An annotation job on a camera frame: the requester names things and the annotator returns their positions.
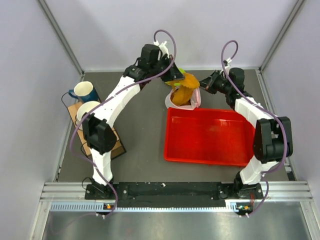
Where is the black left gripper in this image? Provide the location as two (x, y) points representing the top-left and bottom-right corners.
(149, 54), (185, 82)

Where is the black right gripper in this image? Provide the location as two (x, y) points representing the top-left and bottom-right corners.
(195, 70), (232, 95)

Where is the white mesh laundry bag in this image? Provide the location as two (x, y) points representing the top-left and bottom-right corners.
(164, 87), (201, 111)

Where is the yellow lace bra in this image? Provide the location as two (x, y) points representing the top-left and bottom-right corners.
(166, 73), (200, 106)

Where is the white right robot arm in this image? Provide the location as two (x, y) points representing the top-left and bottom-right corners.
(199, 67), (293, 198)

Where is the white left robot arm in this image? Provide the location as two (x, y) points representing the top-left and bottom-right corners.
(81, 41), (184, 200)

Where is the green plastic bowl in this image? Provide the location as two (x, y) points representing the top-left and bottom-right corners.
(172, 68), (186, 91)

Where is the red plastic tray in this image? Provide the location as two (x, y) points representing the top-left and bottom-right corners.
(164, 108), (255, 167)

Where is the blue mug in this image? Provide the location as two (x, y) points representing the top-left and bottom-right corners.
(68, 81), (100, 104)

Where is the white ceramic bowl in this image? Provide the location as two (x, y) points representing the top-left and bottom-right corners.
(75, 101), (100, 126)

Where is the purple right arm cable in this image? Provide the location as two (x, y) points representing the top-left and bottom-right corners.
(220, 40), (288, 218)

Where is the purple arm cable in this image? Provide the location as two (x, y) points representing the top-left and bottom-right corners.
(220, 40), (288, 218)
(69, 29), (177, 218)

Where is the wooden wire rack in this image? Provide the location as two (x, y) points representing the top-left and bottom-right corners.
(61, 92), (127, 160)

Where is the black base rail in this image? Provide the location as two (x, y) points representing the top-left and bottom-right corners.
(84, 181), (265, 208)

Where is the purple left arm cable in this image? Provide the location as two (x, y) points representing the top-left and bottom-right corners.
(69, 29), (177, 218)

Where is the aluminium frame rail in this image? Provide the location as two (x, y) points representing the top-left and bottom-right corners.
(40, 181), (313, 213)

